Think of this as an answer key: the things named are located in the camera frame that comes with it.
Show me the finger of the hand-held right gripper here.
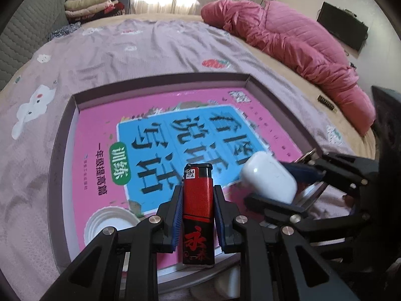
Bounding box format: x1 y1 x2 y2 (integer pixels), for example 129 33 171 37
244 183 370 229
282 152 379 185

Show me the pile of folded clothes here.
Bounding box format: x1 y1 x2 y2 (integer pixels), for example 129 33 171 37
64 0 130 22

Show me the red and black lighter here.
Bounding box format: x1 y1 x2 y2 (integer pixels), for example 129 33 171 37
182 164 216 268

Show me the grey quilted sofa cover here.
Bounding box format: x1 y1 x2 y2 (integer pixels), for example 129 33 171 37
0 0 69 91

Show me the dark floral cloth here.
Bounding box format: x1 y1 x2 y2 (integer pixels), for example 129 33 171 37
48 22 82 41

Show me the white earbuds case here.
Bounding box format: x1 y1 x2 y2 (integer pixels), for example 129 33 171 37
240 151 298 204

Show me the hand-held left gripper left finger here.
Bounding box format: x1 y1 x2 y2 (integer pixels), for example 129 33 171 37
41 185 184 301

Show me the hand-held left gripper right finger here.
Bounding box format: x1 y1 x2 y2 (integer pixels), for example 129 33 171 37
213 184 358 301

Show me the dark shallow cardboard box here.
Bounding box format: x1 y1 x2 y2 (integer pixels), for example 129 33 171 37
51 72 318 289

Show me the pink and blue book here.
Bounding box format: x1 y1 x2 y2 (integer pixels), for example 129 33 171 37
70 88 304 270

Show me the white ribbed jar lid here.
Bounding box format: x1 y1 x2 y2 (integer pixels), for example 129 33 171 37
85 206 141 248

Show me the pink quilted duvet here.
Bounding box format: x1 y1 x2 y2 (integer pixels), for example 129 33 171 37
200 0 376 137

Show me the black flat television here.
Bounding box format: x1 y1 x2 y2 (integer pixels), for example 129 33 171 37
316 2 368 52

